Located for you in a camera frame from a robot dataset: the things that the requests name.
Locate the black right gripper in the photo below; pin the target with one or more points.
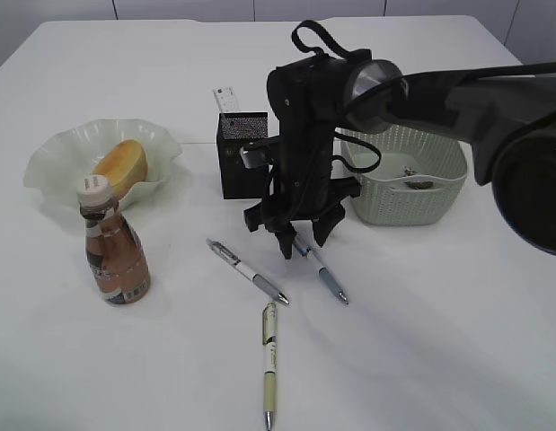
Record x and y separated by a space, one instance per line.
321 206

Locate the blue white ballpoint pen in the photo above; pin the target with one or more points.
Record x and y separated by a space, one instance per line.
323 272

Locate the white grey ballpoint pen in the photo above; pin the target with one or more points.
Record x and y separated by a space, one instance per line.
267 287

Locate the cream yellow ballpoint pen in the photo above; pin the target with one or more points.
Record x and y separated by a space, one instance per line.
269 341

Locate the small paper ball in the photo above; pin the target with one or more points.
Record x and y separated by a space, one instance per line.
413 182

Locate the clear plastic ruler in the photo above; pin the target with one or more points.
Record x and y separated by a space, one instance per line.
226 99

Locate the brown coffee drink bottle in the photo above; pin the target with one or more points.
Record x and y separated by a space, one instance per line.
113 250

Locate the golden bread loaf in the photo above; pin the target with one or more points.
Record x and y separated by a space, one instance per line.
124 166

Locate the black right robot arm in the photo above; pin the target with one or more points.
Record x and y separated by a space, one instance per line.
506 114

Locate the black mesh pen holder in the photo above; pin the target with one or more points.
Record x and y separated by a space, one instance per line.
234 130

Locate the pale green plastic basket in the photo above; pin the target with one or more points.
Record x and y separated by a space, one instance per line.
384 199

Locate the pale green wavy glass bowl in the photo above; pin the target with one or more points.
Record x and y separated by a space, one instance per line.
64 159

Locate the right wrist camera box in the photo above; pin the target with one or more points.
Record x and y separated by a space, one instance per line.
261 152

